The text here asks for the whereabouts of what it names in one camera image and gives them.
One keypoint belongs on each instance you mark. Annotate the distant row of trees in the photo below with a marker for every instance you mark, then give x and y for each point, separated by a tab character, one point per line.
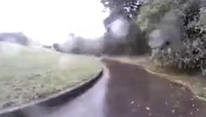
78	45

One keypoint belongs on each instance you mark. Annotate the wet dark asphalt path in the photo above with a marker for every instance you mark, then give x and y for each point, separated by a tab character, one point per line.
132	93

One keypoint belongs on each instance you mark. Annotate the grey stone kerb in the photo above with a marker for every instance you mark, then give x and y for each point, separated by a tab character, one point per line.
59	95

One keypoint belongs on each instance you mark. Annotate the grass slope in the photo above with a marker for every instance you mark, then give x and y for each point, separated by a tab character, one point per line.
35	72

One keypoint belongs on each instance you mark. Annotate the wood of trees and bushes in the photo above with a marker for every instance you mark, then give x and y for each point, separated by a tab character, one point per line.
176	28

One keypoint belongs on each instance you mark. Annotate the grass and dirt verge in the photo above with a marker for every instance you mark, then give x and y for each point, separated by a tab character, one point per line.
192	80

